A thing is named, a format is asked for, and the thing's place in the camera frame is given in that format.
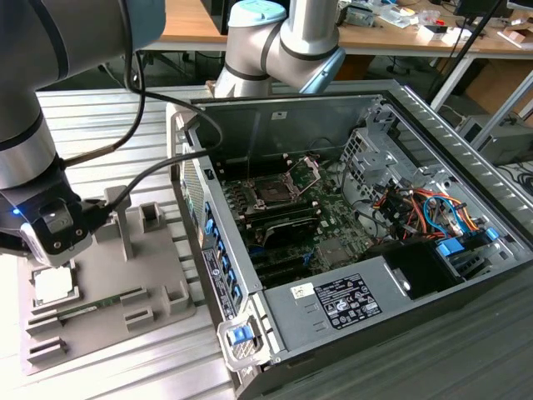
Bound blue case latch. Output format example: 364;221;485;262
227;327;252;347

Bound silver desk device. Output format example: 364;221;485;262
345;3;374;28

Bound small cardboard piece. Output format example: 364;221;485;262
501;28;528;48

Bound black slanted pole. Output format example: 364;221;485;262
428;0;506;105

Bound CPU socket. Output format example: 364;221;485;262
249;174;301;210

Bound grey parts rack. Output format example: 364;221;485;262
18;185;199;376

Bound wooden desk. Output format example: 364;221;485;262
160;0;232;43
337;0;533;59

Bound thick black cable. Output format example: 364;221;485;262
81;0;225;218

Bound blue wire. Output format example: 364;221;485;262
421;193;464;235

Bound silver CPU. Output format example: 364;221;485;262
33;266;78;306

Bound green motherboard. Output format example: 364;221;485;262
220;157;376;288

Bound perforated metal drive bracket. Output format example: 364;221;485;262
339;127;418;206

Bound silver chipset heatsink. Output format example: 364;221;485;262
318;239;360;268

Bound grey power supply unit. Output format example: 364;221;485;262
262;256;414;352

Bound black drive cage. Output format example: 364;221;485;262
361;241;466;302

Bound metal socket cover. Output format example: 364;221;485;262
284;154;322;197

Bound multicolour power wire bundle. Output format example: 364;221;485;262
372;186;426;243

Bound brown cardboard box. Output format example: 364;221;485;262
468;57;533;114

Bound aluminium frame leg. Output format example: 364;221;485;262
477;71;533;148

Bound black RAM slot bank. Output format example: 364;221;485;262
243;198;320;228

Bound open grey PC case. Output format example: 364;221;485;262
165;78;533;400

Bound black cooler shroud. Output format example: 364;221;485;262
260;218;320;250

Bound black expansion slot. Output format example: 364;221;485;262
251;248;308;268
257;262;318;288

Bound grey computer box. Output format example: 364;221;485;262
457;116;533;164

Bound green RAM stick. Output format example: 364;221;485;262
57;293;125;322

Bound blue disk carrier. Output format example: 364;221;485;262
435;227;501;281

